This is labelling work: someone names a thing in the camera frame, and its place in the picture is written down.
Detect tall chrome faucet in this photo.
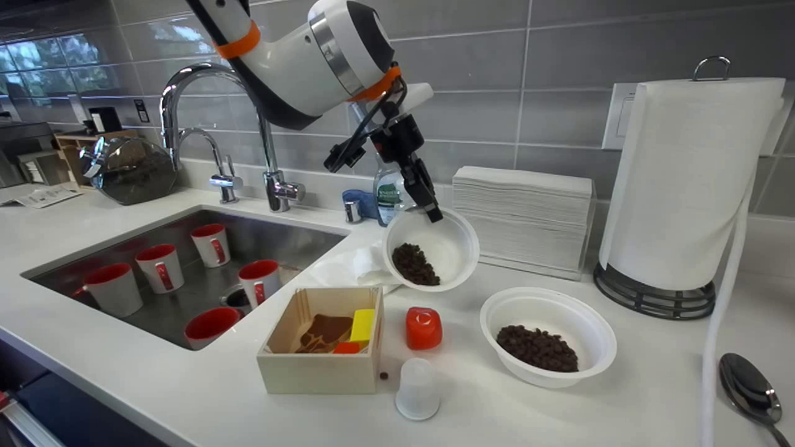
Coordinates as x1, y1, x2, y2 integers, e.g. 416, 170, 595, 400
158, 61, 308, 212

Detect large white bowl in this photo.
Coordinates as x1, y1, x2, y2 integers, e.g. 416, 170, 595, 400
478, 284, 622, 391

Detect small white plastic cup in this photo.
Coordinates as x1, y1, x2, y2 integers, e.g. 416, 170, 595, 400
392, 354, 444, 425

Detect dark metal spoon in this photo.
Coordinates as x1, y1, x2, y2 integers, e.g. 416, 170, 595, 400
718, 353, 792, 447

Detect brown flat toy piece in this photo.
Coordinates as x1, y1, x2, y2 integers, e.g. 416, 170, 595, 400
297, 309, 355, 354

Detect white printed booklet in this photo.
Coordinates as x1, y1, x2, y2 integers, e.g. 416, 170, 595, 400
17, 180, 84, 207

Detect yellow block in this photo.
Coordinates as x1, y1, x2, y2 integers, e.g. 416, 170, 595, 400
349, 305, 380, 345

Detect small chrome faucet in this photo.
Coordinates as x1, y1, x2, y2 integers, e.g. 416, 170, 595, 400
176, 124, 246, 206

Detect white paper towel roll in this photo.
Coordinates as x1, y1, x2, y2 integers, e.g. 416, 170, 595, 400
597, 75, 790, 447

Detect small picture frame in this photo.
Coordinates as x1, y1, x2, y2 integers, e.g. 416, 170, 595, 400
16, 145, 72, 186

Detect folded white napkin stack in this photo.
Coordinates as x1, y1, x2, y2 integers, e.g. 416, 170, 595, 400
444, 163, 597, 283

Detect small white bowl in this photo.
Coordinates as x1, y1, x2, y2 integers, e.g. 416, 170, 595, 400
380, 206, 483, 297

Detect stainless steel sink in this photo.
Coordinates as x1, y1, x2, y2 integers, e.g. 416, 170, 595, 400
20, 202, 350, 353

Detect light wooden box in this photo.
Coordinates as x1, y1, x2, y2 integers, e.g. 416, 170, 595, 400
257, 284, 386, 397

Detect red and white mug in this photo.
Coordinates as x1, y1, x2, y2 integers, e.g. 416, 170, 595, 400
236, 257, 284, 309
84, 261, 145, 318
189, 220, 235, 268
135, 240, 187, 294
184, 305, 243, 350

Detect roasted coffee bean pile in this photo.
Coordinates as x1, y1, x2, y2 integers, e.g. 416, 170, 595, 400
495, 322, 582, 375
390, 240, 444, 287

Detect blue sponge holder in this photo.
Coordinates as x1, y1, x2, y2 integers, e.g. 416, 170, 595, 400
341, 186, 380, 225

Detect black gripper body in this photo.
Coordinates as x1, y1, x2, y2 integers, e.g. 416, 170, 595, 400
369, 112, 431, 165

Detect red tomato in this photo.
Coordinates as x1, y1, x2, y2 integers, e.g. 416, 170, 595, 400
404, 305, 444, 353

